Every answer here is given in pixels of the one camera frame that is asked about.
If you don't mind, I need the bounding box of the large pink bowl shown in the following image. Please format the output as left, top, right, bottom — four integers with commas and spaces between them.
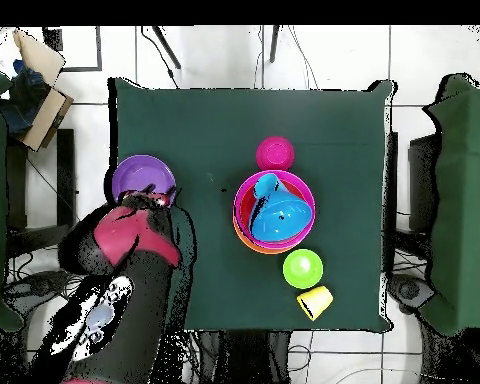
232, 169, 318, 251

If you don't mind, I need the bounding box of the blue cup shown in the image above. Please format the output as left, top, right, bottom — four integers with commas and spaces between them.
253, 172, 283, 200

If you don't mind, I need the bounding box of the large orange bowl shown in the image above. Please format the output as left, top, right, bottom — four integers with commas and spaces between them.
232, 217, 301, 256

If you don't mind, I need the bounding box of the medium blue bowl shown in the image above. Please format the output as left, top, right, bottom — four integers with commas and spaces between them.
249, 187, 315, 243

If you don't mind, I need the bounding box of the small crimson bowl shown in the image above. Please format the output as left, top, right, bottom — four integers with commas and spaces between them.
255, 135, 296, 172

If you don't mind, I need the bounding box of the small green bowl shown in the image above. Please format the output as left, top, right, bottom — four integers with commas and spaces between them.
282, 248, 324, 290

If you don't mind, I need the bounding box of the dark green tablecloth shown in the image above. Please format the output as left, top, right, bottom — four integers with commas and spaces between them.
108, 76, 397, 334

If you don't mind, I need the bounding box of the purple bowl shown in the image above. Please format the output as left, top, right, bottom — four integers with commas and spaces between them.
111, 154, 177, 203

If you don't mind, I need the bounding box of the yellow cup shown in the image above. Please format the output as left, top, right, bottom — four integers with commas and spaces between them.
296, 284, 334, 322

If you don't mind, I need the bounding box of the black tripod leg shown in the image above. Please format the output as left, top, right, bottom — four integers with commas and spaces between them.
151, 25, 182, 70
268, 25, 281, 64

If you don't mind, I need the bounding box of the black stool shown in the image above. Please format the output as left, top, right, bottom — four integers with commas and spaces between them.
5, 127, 78, 273

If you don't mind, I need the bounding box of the cardboard box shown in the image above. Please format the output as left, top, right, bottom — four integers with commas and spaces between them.
0, 29, 75, 153

